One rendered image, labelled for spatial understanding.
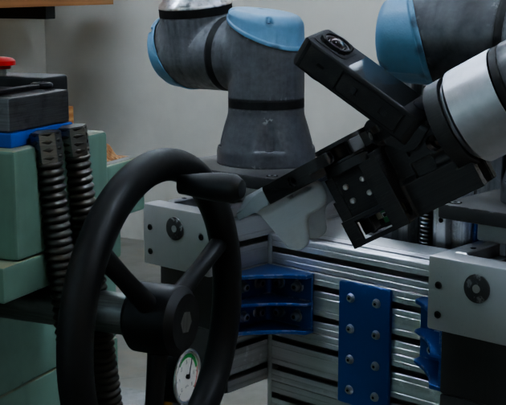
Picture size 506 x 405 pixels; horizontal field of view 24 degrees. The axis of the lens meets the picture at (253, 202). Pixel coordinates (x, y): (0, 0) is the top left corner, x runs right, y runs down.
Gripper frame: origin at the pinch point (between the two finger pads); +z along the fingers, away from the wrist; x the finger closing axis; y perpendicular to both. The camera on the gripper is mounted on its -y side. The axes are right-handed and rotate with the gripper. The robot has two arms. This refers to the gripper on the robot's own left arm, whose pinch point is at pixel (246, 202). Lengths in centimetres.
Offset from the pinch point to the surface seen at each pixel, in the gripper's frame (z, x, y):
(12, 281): 14.3, -14.0, -3.0
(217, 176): 0.1, -2.3, -3.0
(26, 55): 249, 316, -101
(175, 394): 29.2, 17.1, 14.7
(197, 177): 1.8, -2.4, -3.7
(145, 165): 2.5, -7.2, -6.2
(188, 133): 202, 328, -38
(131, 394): 38.4, 21.5, 13.3
